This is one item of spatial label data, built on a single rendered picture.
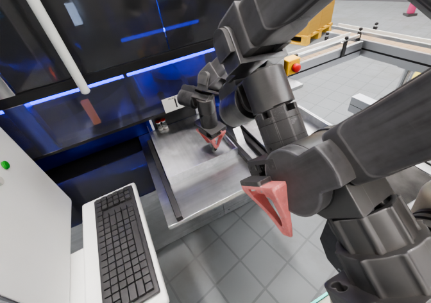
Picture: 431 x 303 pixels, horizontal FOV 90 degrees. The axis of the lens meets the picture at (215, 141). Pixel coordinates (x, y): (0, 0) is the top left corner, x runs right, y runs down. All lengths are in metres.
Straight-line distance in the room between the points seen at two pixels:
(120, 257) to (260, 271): 0.96
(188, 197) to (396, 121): 0.59
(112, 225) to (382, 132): 0.75
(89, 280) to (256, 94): 0.68
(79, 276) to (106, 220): 0.16
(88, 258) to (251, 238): 1.04
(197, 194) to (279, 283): 0.93
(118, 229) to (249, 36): 0.68
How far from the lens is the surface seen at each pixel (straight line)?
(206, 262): 1.55
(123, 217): 0.81
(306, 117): 0.96
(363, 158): 0.22
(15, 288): 0.64
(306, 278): 1.53
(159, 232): 1.42
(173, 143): 0.90
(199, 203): 0.68
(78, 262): 0.85
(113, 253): 0.76
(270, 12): 0.25
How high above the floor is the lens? 1.44
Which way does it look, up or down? 40 degrees down
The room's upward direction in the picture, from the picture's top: 10 degrees counter-clockwise
